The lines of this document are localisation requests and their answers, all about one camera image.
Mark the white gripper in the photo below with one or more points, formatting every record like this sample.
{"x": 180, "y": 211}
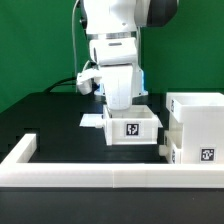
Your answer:
{"x": 117, "y": 81}

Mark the white U-shaped fence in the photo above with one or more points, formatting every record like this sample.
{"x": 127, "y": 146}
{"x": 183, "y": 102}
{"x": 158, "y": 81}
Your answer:
{"x": 16, "y": 170}

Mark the marker tag sheet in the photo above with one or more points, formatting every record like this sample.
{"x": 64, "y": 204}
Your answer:
{"x": 91, "y": 120}

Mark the white drawer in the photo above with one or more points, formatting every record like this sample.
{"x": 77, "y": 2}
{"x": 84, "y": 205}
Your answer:
{"x": 172, "y": 147}
{"x": 136, "y": 126}

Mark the white drawer cabinet box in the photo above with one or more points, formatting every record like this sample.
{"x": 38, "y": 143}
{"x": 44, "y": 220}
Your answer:
{"x": 199, "y": 119}

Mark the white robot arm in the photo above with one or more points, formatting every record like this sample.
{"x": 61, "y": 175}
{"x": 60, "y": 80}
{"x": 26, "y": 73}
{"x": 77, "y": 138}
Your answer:
{"x": 112, "y": 27}

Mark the white front drawer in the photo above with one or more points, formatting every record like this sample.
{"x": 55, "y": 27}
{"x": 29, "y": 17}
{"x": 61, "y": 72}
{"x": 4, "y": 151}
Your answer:
{"x": 172, "y": 147}

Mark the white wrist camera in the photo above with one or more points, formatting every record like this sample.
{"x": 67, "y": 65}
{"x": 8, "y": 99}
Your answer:
{"x": 86, "y": 78}

